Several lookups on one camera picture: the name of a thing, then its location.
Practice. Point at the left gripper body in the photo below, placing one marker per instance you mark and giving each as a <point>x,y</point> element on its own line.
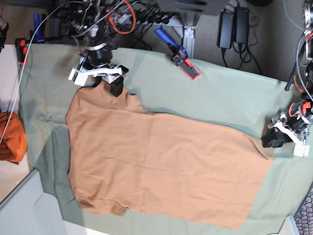
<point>296,127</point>

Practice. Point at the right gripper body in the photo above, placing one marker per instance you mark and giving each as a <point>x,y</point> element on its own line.
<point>110,72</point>

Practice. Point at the tan orange T-shirt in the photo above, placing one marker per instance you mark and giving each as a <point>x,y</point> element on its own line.
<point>123,157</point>

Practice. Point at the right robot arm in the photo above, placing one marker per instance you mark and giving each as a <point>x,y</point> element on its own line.
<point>91,23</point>

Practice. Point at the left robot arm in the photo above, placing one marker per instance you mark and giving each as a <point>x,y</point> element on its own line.
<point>302,73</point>

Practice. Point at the sage green table cloth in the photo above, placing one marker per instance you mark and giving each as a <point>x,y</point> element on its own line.
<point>234,98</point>

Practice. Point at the blue clamp with orange pad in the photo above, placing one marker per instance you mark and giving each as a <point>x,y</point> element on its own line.
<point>180,56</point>

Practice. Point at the power strip with plugs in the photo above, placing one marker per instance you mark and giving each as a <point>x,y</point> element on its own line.
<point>153,17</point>

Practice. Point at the blue clamp at table corner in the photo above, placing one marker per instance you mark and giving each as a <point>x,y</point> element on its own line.
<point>39,38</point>

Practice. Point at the folded dark orange garment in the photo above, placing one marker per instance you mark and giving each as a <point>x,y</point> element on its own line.
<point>14,144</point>

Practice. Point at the black power adapter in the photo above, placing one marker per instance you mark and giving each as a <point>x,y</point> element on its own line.
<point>224,38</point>
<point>242,25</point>

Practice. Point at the grey plastic bin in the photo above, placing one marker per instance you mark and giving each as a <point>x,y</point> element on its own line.
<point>28,210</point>

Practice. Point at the aluminium frame post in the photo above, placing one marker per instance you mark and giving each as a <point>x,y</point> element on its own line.
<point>189,23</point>

